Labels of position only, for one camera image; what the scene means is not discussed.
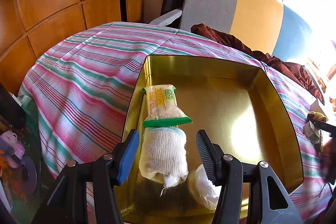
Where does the beige knit sock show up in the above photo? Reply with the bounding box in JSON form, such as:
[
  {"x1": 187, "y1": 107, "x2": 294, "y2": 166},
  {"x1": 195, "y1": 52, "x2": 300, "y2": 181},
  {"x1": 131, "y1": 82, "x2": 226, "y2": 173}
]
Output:
[{"x1": 139, "y1": 127, "x2": 189, "y2": 188}]

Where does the rice cracker snack packet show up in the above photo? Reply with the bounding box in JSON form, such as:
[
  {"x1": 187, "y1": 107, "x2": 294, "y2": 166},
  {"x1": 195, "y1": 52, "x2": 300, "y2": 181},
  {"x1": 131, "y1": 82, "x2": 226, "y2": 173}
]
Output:
[{"x1": 143, "y1": 84, "x2": 192, "y2": 128}]

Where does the yellow knit sock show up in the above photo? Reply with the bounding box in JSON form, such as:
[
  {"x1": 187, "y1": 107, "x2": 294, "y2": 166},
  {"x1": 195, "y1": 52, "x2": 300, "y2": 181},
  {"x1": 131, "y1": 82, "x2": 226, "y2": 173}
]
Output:
[{"x1": 307, "y1": 111, "x2": 328, "y2": 122}]

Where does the small green white box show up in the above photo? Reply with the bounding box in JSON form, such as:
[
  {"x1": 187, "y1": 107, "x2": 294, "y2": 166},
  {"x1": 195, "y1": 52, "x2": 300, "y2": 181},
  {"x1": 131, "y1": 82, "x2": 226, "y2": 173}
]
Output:
[{"x1": 303, "y1": 121, "x2": 322, "y2": 144}]

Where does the white carton box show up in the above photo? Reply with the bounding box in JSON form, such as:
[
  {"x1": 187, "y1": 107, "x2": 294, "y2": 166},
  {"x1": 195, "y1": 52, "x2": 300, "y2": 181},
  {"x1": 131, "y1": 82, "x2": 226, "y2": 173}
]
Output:
[{"x1": 310, "y1": 99, "x2": 327, "y2": 116}]

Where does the white cloth wad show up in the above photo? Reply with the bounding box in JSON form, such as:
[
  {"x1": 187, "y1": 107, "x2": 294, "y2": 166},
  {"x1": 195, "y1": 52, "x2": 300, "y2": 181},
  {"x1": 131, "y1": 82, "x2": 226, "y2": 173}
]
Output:
[{"x1": 195, "y1": 164, "x2": 222, "y2": 210}]

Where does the maroon blanket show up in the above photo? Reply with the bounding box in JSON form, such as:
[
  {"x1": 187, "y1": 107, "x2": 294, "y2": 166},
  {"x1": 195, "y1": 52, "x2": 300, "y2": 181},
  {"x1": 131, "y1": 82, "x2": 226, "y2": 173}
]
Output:
[{"x1": 191, "y1": 24, "x2": 324, "y2": 102}]

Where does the gold metal tin tray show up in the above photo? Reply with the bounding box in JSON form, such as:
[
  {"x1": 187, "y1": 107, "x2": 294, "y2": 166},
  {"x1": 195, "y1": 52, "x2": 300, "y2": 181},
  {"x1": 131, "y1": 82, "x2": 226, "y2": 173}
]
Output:
[{"x1": 115, "y1": 55, "x2": 303, "y2": 223}]

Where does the striped bed sheet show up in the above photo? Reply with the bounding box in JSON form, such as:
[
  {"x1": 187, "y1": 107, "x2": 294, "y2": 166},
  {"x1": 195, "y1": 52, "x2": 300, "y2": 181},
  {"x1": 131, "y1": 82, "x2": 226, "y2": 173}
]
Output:
[{"x1": 19, "y1": 22, "x2": 331, "y2": 223}]

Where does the tricolour headboard cushion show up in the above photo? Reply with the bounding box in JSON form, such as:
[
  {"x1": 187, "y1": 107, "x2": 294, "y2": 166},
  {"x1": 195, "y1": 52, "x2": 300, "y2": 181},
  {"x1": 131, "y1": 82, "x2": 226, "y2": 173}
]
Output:
[{"x1": 180, "y1": 0, "x2": 312, "y2": 65}]

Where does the wooden wardrobe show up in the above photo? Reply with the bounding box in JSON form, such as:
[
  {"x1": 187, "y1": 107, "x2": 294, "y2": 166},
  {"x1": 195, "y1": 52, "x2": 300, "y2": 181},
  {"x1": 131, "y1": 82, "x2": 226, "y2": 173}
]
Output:
[{"x1": 1, "y1": 0, "x2": 143, "y2": 94}]

